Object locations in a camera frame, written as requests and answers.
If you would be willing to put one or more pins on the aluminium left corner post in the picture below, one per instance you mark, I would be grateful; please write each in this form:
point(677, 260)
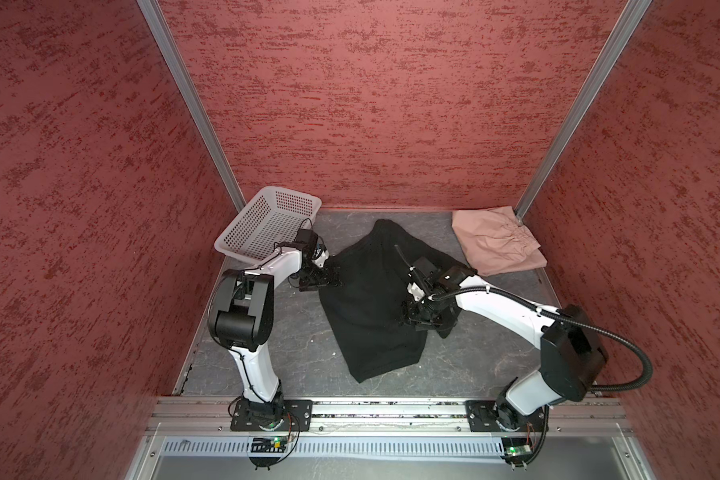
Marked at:
point(169, 50)

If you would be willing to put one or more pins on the right green circuit board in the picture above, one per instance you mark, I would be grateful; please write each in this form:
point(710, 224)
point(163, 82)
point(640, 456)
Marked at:
point(516, 450)

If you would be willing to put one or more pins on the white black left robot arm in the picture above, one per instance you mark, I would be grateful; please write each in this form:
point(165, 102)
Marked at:
point(240, 319)

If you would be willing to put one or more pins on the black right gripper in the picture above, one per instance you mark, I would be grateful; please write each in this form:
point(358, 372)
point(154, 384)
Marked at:
point(420, 323)

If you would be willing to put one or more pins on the black shorts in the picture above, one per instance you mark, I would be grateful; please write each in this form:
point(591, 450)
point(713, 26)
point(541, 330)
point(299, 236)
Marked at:
point(366, 310)

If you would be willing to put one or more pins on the aluminium right corner post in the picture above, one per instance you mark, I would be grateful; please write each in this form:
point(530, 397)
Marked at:
point(623, 30)

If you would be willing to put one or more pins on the white slotted cable duct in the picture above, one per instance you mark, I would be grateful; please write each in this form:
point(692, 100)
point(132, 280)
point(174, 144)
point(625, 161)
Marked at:
point(342, 447)

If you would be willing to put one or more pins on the left green circuit board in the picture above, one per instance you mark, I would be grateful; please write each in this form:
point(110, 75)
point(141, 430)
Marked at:
point(269, 446)

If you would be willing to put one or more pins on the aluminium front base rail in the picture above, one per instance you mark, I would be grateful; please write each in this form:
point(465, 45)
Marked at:
point(392, 416)

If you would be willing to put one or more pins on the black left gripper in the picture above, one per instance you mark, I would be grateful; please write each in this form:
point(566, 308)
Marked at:
point(324, 280)

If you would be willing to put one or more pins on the white perforated plastic basket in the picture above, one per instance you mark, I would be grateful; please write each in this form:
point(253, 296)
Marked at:
point(274, 215)

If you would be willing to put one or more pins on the pink drawstring shorts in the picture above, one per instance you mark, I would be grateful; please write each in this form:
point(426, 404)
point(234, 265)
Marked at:
point(495, 241)

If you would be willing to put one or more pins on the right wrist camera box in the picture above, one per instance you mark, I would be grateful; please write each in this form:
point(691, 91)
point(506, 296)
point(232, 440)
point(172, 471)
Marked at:
point(424, 280)

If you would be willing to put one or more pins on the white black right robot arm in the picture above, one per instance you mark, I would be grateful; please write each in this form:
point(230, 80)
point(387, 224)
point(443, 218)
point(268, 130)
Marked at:
point(571, 355)

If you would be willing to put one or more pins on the green circuit board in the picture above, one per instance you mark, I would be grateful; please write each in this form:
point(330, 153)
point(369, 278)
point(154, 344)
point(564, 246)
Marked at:
point(269, 446)
point(516, 450)

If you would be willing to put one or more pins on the aluminium corner post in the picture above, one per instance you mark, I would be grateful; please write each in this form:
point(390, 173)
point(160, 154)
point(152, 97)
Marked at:
point(169, 50)
point(623, 30)

